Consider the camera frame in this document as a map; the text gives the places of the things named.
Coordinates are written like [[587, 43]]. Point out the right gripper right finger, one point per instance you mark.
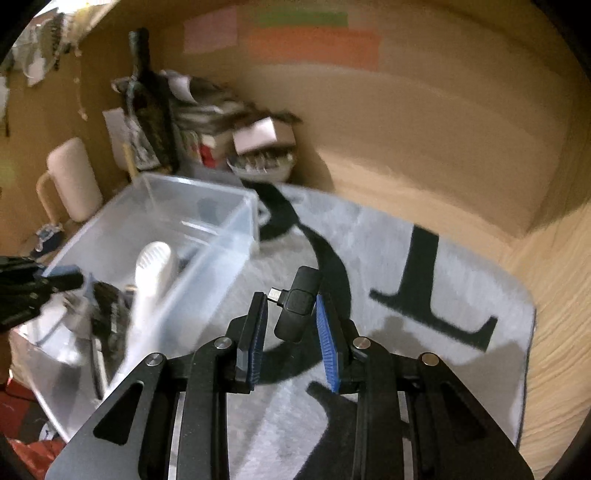
[[336, 336]]

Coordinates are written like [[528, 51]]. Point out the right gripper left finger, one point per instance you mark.
[[249, 350]]

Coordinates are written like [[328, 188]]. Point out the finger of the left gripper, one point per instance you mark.
[[62, 282], [61, 271]]

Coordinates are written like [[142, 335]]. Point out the black wireless microphone dongle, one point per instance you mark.
[[296, 304]]

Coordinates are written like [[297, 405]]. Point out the white handheld beauty device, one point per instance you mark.
[[156, 270]]

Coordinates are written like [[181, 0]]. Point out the clear plastic storage box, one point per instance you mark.
[[176, 245]]

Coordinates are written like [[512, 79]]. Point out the blue cartoon sticker card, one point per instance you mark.
[[48, 238]]

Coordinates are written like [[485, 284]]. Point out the grey rug with black letters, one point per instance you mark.
[[402, 287]]

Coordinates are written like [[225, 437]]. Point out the yellow tube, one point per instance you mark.
[[129, 159]]

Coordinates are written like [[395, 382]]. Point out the handwritten paper note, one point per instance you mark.
[[118, 135]]

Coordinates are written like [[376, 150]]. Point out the white bowl of small items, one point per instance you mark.
[[263, 167]]

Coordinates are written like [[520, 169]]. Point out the dark wine bottle elephant label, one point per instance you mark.
[[148, 111]]

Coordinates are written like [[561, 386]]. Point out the stack of books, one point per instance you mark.
[[204, 115]]

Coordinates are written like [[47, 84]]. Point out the white card on bowl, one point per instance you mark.
[[262, 134]]

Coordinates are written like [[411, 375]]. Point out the pink sticky note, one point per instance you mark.
[[211, 32]]

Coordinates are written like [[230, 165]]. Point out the orange sticky note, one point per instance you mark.
[[356, 49]]

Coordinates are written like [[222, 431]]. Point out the green sticky note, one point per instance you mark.
[[273, 18]]

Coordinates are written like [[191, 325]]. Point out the pink mug with handle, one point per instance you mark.
[[70, 171]]

